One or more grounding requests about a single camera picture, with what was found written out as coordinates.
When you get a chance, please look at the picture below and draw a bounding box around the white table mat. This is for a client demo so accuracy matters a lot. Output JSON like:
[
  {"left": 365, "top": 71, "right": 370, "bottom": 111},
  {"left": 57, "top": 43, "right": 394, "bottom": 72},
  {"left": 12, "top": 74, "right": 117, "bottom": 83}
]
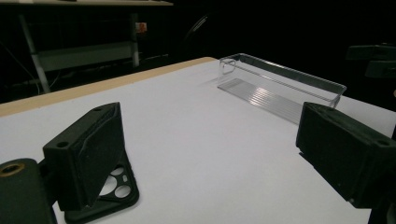
[{"left": 0, "top": 59, "right": 396, "bottom": 224}]

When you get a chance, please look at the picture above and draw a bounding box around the clear plastic box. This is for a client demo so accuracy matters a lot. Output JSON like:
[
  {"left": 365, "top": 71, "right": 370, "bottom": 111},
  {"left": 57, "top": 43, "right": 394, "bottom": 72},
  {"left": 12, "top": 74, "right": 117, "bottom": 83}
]
[{"left": 217, "top": 52, "right": 347, "bottom": 125}]

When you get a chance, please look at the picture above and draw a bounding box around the desk with white legs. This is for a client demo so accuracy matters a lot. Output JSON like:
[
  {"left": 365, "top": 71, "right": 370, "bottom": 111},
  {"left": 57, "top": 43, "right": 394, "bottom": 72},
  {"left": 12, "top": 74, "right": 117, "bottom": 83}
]
[{"left": 0, "top": 0, "right": 175, "bottom": 94}]

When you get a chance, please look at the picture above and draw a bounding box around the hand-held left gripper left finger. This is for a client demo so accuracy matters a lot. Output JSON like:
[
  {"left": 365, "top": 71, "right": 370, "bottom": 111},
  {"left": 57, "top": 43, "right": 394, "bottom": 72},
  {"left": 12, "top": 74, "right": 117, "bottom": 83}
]
[{"left": 42, "top": 102, "right": 126, "bottom": 212}]

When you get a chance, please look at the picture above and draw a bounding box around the black smartphone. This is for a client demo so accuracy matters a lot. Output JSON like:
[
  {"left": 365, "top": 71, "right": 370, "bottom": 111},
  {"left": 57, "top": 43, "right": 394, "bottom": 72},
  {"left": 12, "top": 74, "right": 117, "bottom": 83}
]
[{"left": 64, "top": 153, "right": 140, "bottom": 224}]

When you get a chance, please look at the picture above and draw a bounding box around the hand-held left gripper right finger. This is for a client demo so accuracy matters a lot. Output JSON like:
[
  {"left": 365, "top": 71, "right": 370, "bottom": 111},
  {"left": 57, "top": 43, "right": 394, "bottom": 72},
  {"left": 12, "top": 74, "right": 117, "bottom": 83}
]
[{"left": 295, "top": 102, "right": 396, "bottom": 209}]

